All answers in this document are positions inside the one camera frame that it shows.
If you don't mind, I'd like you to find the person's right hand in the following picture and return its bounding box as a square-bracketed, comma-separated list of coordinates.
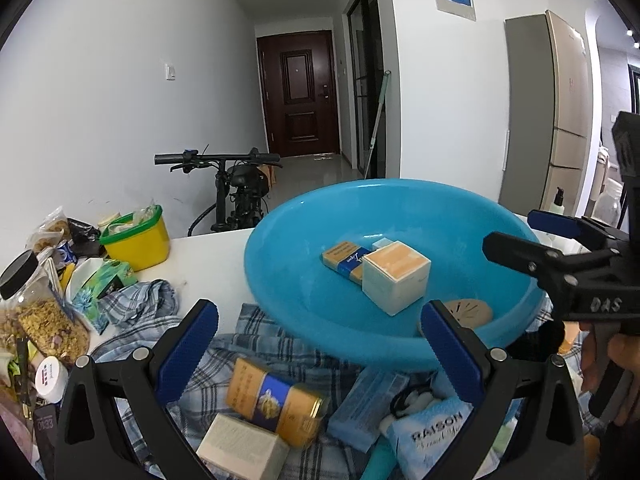
[579, 323, 639, 426]

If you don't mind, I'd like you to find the black bicycle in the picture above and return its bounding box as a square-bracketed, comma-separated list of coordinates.
[154, 148, 282, 237]

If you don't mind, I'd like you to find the blue plastic basin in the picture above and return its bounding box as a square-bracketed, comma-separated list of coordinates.
[244, 179, 544, 372]

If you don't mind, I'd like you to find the dark brown door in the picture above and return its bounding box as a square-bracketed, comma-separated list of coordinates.
[257, 30, 340, 157]

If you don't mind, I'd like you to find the Raison blue tissue pack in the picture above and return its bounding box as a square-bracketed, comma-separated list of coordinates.
[378, 392, 473, 480]

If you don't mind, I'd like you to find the cream cube box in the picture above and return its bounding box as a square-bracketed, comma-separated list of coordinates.
[361, 240, 432, 316]

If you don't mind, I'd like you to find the gold blue cylindrical can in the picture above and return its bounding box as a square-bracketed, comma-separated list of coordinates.
[226, 356, 328, 448]

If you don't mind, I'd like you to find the blue plaid shirt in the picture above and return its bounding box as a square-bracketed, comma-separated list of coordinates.
[91, 280, 370, 479]

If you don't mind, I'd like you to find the clear jar black lid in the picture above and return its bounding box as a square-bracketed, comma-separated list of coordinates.
[1, 250, 90, 366]

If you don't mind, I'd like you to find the grey beige refrigerator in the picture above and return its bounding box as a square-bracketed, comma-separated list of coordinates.
[499, 11, 591, 216]

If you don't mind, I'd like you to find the gold blue cigarette box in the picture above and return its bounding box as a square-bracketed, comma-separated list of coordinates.
[321, 242, 371, 285]

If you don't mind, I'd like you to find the white wall switch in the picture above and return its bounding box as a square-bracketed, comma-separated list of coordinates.
[165, 64, 176, 81]

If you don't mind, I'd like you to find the green tissue box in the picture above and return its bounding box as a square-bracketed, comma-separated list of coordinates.
[65, 258, 138, 334]

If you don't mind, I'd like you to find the yellow tub green rim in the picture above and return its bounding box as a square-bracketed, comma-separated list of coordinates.
[100, 204, 170, 272]

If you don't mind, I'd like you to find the cream rectangular box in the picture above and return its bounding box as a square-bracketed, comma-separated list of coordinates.
[196, 414, 290, 480]

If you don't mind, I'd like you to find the light blue wipes pack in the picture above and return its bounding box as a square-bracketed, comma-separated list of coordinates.
[328, 367, 409, 453]

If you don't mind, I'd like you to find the beige round vented disc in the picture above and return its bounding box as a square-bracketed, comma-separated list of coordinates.
[445, 298, 494, 330]

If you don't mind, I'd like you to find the green pump bottle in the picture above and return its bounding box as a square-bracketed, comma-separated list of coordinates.
[548, 186, 565, 216]

